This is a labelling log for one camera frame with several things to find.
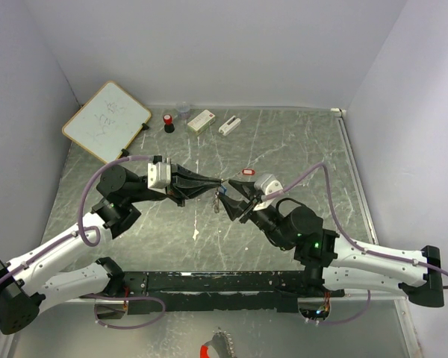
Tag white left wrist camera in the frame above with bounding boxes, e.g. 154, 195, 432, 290
147, 162, 172, 192

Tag yellow framed whiteboard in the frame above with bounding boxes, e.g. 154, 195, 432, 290
62, 81, 152, 163

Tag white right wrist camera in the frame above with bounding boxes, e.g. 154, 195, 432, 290
253, 173, 283, 211

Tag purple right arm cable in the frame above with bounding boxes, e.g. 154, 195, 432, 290
263, 161, 448, 290

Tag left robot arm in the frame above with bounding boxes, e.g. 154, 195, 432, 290
0, 155, 222, 335

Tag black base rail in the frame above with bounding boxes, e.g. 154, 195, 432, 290
95, 257, 344, 315

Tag red white tool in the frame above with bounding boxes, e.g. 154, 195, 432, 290
199, 327, 237, 358

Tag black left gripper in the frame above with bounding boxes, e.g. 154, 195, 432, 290
125, 161, 221, 206

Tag silver keyring with clips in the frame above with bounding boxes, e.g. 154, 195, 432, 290
213, 179, 226, 214

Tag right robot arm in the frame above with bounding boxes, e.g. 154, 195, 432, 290
216, 175, 444, 308

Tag paper clip jar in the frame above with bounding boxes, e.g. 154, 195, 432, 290
175, 101, 190, 121

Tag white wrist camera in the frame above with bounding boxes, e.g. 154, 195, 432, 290
253, 173, 283, 211
147, 162, 172, 192

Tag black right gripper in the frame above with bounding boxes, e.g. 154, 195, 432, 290
216, 179, 293, 251

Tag white stapler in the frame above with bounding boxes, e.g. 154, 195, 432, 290
219, 116, 241, 136

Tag green white staple box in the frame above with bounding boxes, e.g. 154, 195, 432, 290
187, 110, 216, 135

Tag red black stamp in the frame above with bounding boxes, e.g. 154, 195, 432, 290
163, 113, 175, 134

